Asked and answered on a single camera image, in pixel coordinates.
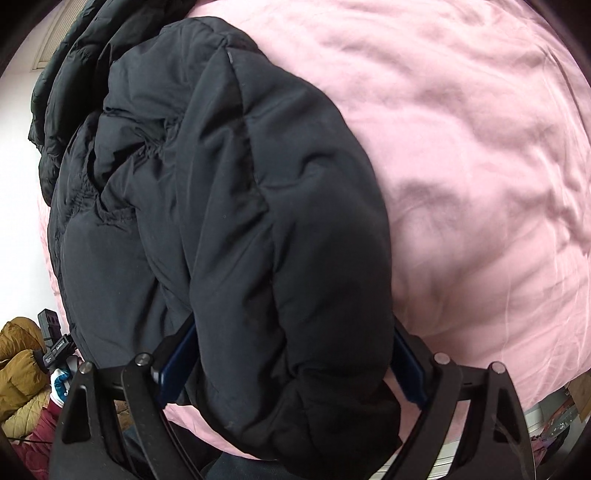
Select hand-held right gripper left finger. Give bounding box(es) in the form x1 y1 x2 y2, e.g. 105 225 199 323
48 316 200 480

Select maroon garment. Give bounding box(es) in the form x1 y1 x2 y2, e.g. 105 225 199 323
9 399 63 472

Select white louvered closet doors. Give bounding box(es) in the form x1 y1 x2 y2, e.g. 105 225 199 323
31 0 70 72

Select black puffer jacket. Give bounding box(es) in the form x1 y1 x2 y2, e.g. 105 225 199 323
28 0 403 480

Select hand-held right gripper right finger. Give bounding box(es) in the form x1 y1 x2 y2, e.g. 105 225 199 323
383 318 539 480

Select white and blue cloth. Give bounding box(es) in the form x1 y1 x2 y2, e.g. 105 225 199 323
52 369 71 404

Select pink bed sheet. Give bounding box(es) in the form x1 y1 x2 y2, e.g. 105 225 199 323
37 0 591 464

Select mustard yellow puffer jacket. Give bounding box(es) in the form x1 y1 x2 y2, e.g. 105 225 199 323
0 316 61 437

